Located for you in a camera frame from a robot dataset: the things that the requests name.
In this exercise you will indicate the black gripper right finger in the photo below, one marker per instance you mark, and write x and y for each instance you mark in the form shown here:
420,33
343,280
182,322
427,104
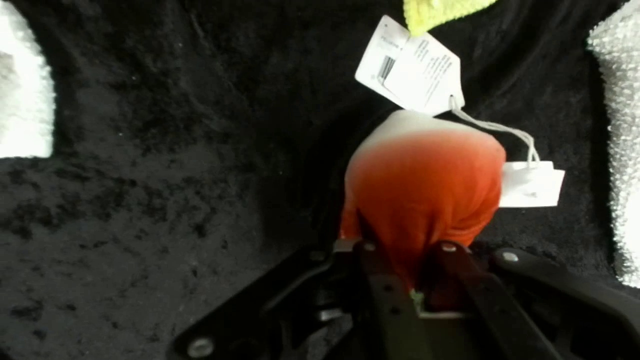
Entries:
511,329

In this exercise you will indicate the white towel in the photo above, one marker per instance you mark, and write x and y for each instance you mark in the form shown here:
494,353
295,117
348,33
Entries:
26,90

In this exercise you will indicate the white cloth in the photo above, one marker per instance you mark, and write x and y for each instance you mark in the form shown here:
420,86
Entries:
614,45

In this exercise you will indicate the black table cloth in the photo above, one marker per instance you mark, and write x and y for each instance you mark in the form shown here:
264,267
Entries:
198,143

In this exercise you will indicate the white paper tag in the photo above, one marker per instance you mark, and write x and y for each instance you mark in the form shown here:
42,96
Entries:
418,73

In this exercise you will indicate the yellow green cloth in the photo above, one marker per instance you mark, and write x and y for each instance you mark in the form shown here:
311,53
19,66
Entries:
427,14

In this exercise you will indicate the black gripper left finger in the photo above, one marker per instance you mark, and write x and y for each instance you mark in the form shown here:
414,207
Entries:
390,324

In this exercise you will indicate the orange plush carrot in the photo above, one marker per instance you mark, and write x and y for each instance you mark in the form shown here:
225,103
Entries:
416,180

